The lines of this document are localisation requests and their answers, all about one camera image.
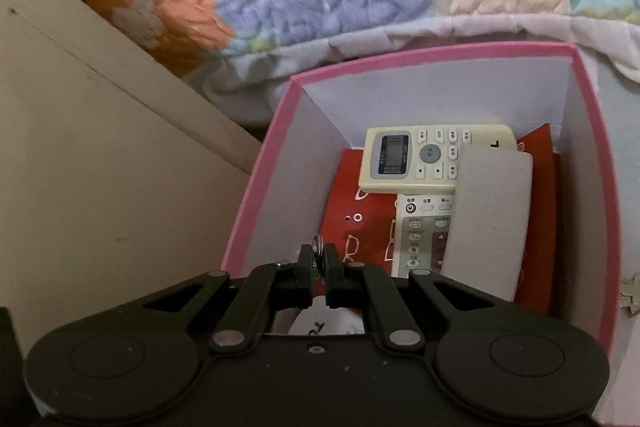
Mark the red glasses-print bag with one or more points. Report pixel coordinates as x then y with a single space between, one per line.
360 202

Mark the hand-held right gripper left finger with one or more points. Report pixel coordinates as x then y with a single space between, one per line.
245 307

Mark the cream remote control with screen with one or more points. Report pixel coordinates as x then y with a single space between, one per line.
400 177

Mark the white flat rectangular object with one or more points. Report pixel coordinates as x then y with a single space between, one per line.
490 217

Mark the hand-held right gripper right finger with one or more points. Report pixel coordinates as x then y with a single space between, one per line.
390 307

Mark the floral quilt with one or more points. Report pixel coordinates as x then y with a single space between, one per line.
300 7

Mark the pink cardboard box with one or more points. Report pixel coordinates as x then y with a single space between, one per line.
260 207

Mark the white remote control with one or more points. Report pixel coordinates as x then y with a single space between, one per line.
415 232

